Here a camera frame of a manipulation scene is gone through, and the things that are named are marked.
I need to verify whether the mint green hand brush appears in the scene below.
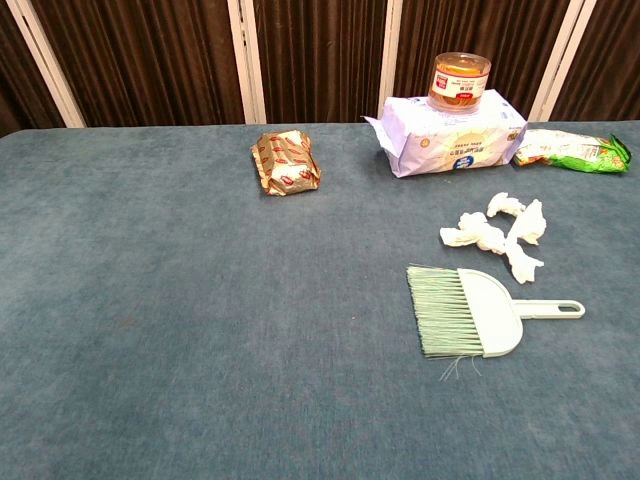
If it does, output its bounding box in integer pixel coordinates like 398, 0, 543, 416
405, 263, 587, 383

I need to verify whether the gold foil snack package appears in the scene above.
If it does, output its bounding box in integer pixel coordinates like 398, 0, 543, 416
250, 129, 322, 197

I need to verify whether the lavender white tissue pack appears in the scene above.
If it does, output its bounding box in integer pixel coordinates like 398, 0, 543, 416
363, 88, 529, 179

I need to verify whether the brown pleated curtain panel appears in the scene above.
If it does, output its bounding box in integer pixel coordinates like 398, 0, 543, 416
393, 0, 572, 122
251, 0, 389, 125
28, 0, 247, 128
548, 0, 640, 123
0, 0, 67, 139

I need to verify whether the blue fabric table cover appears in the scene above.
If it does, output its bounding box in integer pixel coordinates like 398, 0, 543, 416
0, 120, 640, 480

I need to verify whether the clear jar with red label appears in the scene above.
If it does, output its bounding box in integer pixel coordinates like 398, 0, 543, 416
427, 51, 492, 114

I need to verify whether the green white snack bag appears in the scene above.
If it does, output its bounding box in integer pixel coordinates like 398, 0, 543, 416
513, 128, 633, 175

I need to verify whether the white divider frame post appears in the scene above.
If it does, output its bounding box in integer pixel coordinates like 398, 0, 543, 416
226, 0, 268, 125
377, 0, 404, 124
3, 0, 87, 129
528, 0, 599, 123

